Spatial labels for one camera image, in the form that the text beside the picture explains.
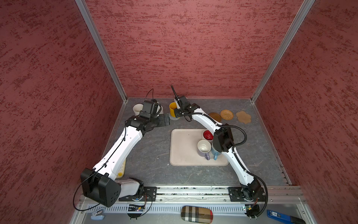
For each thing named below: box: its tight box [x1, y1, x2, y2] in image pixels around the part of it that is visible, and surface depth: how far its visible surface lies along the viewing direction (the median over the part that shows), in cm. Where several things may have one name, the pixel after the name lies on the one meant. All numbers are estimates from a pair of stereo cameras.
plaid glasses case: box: [180, 205, 214, 224], surface depth 67 cm
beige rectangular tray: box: [169, 128, 229, 167], surface depth 92 cm
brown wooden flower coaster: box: [235, 110, 252, 125], surface depth 109 cm
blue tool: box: [266, 209, 306, 224], surface depth 67 cm
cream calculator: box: [116, 158, 127, 179], surface depth 82 cm
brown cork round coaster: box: [208, 112, 222, 123], surface depth 113 cm
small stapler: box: [90, 208, 105, 221], surface depth 68 cm
